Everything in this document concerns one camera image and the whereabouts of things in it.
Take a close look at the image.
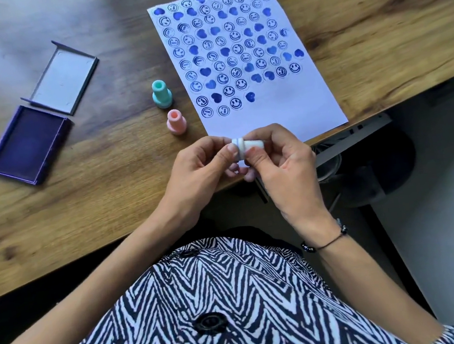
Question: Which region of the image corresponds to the person's left hand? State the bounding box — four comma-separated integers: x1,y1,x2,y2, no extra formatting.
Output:
153,131,257,227

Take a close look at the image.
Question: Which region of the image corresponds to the person's right hand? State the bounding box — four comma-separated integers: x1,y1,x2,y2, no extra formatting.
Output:
238,117,340,246

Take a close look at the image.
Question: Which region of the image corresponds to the white round stamp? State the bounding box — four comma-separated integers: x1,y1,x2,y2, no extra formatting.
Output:
231,134,267,162

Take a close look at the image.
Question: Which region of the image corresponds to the person's left forearm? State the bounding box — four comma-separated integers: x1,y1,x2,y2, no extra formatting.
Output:
0,200,220,344

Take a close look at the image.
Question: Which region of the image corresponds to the person's right forearm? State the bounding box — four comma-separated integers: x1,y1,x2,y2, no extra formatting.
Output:
298,206,450,344

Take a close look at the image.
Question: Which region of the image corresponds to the pink round stamp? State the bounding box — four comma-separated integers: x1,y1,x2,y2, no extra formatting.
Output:
165,108,188,137

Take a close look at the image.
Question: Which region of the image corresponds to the teal round stamp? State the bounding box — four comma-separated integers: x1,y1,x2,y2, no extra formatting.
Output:
150,78,174,110

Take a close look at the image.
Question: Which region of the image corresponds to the white paper with blue stamps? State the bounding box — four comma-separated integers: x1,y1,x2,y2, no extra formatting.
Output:
146,0,351,160

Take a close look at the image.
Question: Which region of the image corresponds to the zebra striped shirt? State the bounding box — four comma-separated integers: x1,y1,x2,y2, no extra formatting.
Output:
20,209,454,344

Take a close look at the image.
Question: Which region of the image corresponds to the large black shirt button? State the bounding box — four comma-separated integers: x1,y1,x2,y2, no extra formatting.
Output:
192,310,230,338

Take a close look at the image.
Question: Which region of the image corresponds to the open purple ink pad case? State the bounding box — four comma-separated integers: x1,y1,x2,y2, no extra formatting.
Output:
0,35,113,190

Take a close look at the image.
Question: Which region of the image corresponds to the grey metal table frame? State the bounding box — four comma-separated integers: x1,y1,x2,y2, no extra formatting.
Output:
306,112,398,170

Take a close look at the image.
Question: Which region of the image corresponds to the black cord bracelet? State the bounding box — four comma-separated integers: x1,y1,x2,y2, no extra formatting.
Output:
298,218,350,255

